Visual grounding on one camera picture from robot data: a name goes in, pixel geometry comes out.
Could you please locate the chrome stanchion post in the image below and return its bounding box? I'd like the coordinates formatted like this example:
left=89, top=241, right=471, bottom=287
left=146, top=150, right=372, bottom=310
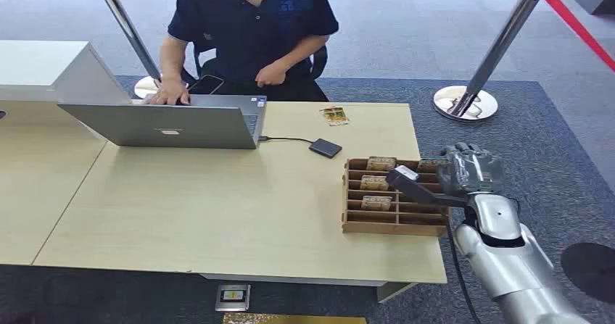
left=89, top=0, right=162, bottom=83
left=450, top=0, right=557, bottom=117

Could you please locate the person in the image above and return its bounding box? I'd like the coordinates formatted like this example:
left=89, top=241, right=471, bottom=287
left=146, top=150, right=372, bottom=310
left=143, top=0, right=340, bottom=107

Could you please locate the red barrier belt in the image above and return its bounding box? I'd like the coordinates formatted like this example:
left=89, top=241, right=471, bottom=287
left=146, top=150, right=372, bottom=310
left=540, top=0, right=615, bottom=74

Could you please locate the grey laptop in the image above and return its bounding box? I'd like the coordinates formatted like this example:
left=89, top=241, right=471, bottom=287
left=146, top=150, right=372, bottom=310
left=57, top=94, right=268, bottom=150

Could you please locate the white cabinet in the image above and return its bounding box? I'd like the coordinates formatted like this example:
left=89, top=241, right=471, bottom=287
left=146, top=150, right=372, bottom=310
left=0, top=39, right=132, bottom=106

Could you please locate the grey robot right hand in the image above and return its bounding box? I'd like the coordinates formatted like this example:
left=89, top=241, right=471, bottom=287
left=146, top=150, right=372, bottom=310
left=436, top=142, right=506, bottom=199

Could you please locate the black round base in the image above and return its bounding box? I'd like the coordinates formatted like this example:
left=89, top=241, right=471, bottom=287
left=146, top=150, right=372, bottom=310
left=560, top=241, right=615, bottom=307

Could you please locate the dark blue rug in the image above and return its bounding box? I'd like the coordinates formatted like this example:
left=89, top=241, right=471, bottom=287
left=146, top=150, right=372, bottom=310
left=0, top=75, right=615, bottom=324

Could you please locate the brown slotted card holder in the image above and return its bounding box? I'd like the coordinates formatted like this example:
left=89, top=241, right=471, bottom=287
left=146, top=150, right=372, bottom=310
left=341, top=157, right=451, bottom=238

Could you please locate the black drive cable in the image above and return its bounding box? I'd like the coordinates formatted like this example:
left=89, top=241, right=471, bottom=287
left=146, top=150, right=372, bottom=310
left=257, top=135, right=315, bottom=145

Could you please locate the person's right hand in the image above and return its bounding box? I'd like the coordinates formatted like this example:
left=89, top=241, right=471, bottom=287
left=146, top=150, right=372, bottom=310
left=143, top=78, right=191, bottom=107

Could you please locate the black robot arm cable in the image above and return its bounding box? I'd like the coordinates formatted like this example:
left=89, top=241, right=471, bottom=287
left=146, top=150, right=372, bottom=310
left=442, top=210, right=482, bottom=324

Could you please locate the black smartphone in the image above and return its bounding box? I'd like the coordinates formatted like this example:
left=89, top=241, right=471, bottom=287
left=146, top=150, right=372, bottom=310
left=186, top=74, right=226, bottom=96

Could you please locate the silver floor socket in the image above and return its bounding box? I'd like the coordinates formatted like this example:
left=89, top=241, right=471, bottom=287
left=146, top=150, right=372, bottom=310
left=215, top=283, right=252, bottom=312

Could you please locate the person's left hand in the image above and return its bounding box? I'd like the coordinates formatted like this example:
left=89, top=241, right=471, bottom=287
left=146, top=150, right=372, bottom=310
left=255, top=62, right=289, bottom=89

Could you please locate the chrome stanchion base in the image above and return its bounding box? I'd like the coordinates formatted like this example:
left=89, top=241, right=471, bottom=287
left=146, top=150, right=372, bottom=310
left=133, top=75, right=163, bottom=100
left=432, top=85, right=500, bottom=123

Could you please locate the black external drive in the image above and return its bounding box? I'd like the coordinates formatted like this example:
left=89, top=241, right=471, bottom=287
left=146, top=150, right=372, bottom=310
left=308, top=138, right=344, bottom=160

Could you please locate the gold floor plate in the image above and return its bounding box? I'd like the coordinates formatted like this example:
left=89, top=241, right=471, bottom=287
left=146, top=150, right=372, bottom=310
left=221, top=312, right=368, bottom=324

